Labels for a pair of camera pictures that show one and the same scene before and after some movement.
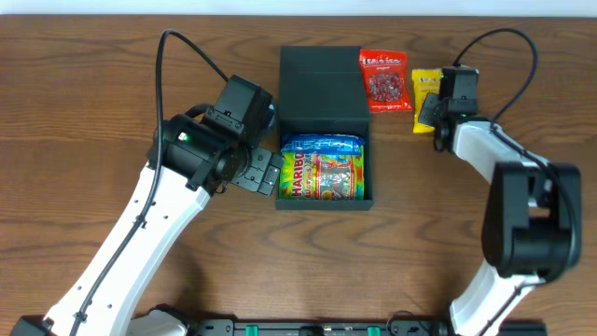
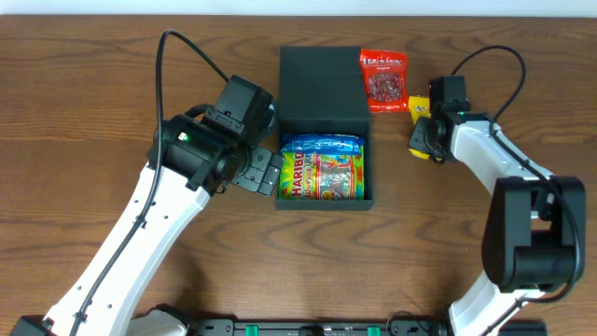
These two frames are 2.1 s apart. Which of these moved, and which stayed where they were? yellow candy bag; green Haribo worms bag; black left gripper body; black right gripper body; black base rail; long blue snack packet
Moved: yellow candy bag; black right gripper body
Stayed: long blue snack packet; black left gripper body; green Haribo worms bag; black base rail
